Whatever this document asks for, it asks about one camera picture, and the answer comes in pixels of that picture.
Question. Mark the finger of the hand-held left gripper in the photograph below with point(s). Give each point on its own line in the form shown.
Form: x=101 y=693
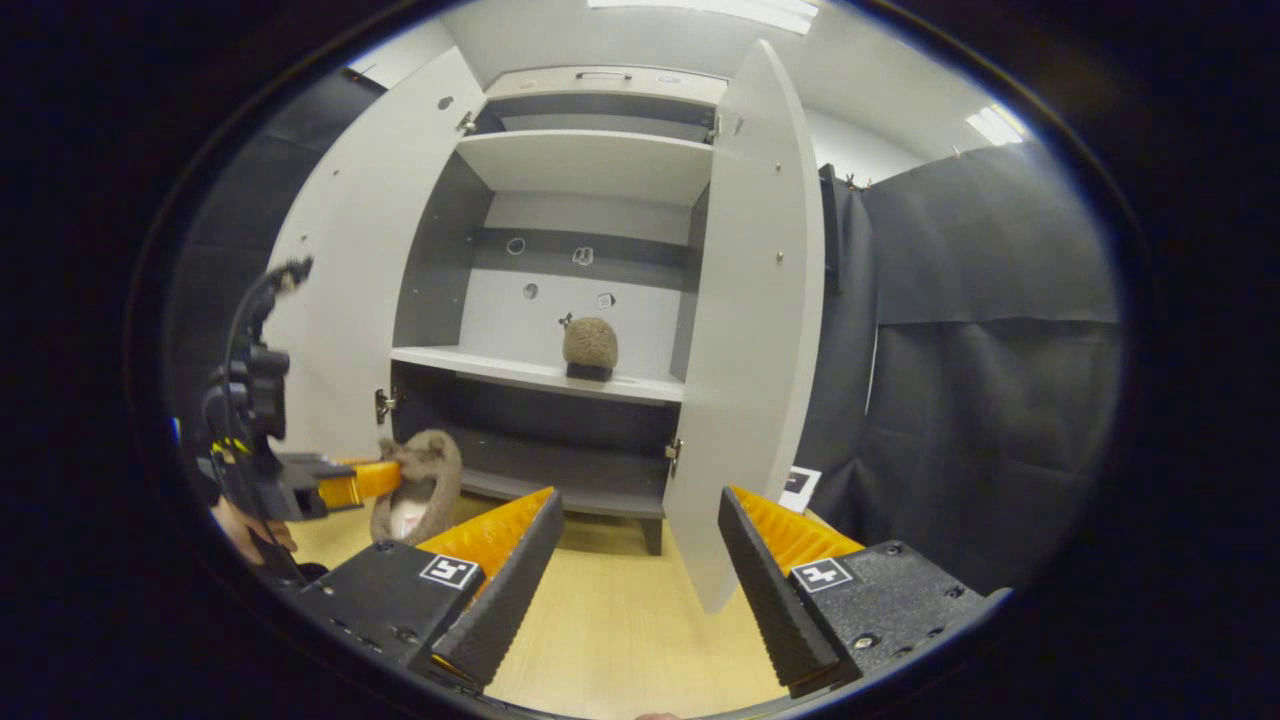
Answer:
x=340 y=485

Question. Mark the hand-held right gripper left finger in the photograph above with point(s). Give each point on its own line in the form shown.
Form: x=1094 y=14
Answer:
x=510 y=600

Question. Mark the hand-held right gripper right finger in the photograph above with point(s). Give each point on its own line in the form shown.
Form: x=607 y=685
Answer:
x=770 y=600

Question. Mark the brown fuzzy shoe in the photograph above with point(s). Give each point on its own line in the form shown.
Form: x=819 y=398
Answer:
x=435 y=490
x=590 y=345

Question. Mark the white cabinet door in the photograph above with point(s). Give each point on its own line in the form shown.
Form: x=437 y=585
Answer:
x=350 y=250
x=745 y=350

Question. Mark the white book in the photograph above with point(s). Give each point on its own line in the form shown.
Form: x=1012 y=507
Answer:
x=800 y=490

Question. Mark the small ceiling light panel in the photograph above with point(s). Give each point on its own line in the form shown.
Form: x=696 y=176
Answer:
x=995 y=125

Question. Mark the large ceiling light panel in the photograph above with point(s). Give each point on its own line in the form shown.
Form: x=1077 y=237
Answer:
x=720 y=10

